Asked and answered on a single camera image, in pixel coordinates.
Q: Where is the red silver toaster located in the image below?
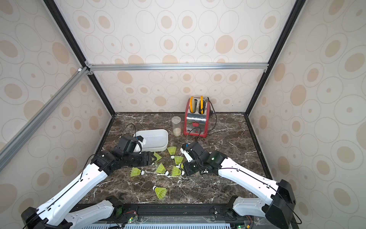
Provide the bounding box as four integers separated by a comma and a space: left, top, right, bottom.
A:
183, 96, 211, 138

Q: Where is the black corner frame post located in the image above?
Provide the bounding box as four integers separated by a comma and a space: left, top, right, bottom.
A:
245, 0, 306, 117
43, 0, 116, 116

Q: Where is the silver aluminium crossbar back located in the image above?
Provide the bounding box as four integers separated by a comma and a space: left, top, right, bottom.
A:
88, 63, 269, 71

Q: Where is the silver aluminium crossbar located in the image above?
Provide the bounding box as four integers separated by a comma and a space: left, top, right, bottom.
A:
1, 67, 88, 170
88, 63, 269, 71

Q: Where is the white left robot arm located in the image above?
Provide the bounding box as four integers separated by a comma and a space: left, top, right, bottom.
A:
21, 151, 157, 229

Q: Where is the green shuttlecock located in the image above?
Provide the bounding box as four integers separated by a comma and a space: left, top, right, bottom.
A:
130, 168, 145, 177
174, 156, 184, 169
155, 163, 169, 176
153, 186, 167, 200
167, 147, 176, 159
153, 152, 162, 162
171, 166, 185, 177

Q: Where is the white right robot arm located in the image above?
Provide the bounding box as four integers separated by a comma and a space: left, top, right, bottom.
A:
181, 148, 296, 229

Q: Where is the silver aluminium crossbar left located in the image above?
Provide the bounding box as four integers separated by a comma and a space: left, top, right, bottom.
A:
1, 67, 88, 170

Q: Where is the black toaster power cable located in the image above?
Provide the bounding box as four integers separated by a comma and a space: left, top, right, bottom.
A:
206, 97, 218, 134

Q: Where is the black corner frame post left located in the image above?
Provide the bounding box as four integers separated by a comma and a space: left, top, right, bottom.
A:
43, 0, 116, 116

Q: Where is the white plastic storage box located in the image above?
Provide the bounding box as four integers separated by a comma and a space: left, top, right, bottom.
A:
134, 129, 169, 152

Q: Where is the clear jar with white lid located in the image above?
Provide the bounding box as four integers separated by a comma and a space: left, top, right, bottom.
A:
171, 116, 182, 136

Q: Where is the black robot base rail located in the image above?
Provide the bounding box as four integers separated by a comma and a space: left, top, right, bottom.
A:
71, 202, 299, 229

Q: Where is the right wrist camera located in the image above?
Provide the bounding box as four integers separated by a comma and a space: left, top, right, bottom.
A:
180, 141, 210, 162

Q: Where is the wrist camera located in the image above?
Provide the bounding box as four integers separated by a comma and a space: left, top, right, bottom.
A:
180, 141, 210, 162
117, 135, 144, 154

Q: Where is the black corner frame post right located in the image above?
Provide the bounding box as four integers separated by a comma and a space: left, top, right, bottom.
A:
245, 0, 306, 117

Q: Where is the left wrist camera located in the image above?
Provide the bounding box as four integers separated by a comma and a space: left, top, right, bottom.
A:
117, 135, 144, 154

